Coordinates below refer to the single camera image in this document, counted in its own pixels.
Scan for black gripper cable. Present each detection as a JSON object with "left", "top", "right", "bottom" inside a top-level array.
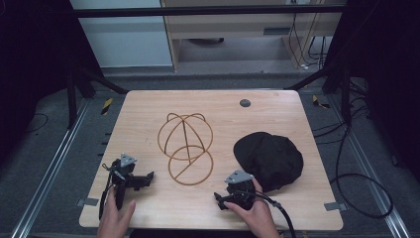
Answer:
[
  {"left": 98, "top": 163, "right": 117, "bottom": 220},
  {"left": 237, "top": 189, "right": 297, "bottom": 238}
]

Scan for black looped floor cable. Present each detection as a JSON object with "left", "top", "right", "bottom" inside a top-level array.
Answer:
[{"left": 311, "top": 95, "right": 394, "bottom": 220}]

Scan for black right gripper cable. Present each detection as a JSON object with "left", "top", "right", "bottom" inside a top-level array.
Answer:
[{"left": 237, "top": 189, "right": 297, "bottom": 238}]

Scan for brown wire hat stand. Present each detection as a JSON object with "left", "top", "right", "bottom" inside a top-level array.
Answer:
[{"left": 157, "top": 112, "right": 215, "bottom": 186}]

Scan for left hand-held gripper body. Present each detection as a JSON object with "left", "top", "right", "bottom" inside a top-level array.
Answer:
[{"left": 110, "top": 153, "right": 143, "bottom": 211}]

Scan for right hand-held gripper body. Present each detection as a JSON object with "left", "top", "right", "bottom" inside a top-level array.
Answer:
[{"left": 224, "top": 170, "right": 258, "bottom": 211}]

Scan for thin black floor cable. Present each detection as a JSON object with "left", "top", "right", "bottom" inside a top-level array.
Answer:
[{"left": 25, "top": 112, "right": 50, "bottom": 134}]

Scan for grey metal table bracket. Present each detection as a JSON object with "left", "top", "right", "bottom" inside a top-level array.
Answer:
[
  {"left": 76, "top": 197, "right": 100, "bottom": 208},
  {"left": 323, "top": 201, "right": 349, "bottom": 212}
]

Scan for black frame post with brace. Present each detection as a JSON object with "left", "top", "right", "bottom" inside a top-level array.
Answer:
[
  {"left": 284, "top": 61, "right": 354, "bottom": 127},
  {"left": 64, "top": 61, "right": 129, "bottom": 131}
]

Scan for black cap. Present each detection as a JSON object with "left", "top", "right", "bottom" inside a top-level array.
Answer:
[{"left": 233, "top": 131, "right": 304, "bottom": 193}]

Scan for yellow black striped tape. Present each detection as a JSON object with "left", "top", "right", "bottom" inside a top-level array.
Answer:
[
  {"left": 311, "top": 94, "right": 332, "bottom": 110},
  {"left": 100, "top": 97, "right": 114, "bottom": 116}
]

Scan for person's left hand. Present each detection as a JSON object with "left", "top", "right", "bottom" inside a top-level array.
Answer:
[{"left": 96, "top": 186, "right": 137, "bottom": 238}]

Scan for person's right hand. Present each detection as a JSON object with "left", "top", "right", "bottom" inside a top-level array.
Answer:
[{"left": 224, "top": 178, "right": 282, "bottom": 238}]

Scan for white cabinet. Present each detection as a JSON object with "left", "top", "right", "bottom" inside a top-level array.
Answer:
[{"left": 69, "top": 0, "right": 174, "bottom": 68}]

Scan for black cables under desk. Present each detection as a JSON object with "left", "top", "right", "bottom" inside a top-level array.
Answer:
[{"left": 287, "top": 12, "right": 329, "bottom": 71}]

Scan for aluminium floor rail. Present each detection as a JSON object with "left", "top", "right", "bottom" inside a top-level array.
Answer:
[
  {"left": 10, "top": 98, "right": 91, "bottom": 238},
  {"left": 328, "top": 94, "right": 411, "bottom": 238}
]

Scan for light wooden desk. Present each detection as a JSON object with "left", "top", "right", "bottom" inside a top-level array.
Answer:
[{"left": 160, "top": 0, "right": 347, "bottom": 72}]

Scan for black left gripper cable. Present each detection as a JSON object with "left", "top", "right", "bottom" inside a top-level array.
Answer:
[{"left": 98, "top": 163, "right": 117, "bottom": 220}]

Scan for dark curtain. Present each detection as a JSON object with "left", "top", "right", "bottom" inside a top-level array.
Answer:
[
  {"left": 325, "top": 0, "right": 420, "bottom": 186},
  {"left": 0, "top": 0, "right": 104, "bottom": 167}
]

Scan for black horizontal frame bar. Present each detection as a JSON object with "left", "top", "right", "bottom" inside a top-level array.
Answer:
[{"left": 70, "top": 5, "right": 347, "bottom": 19}]

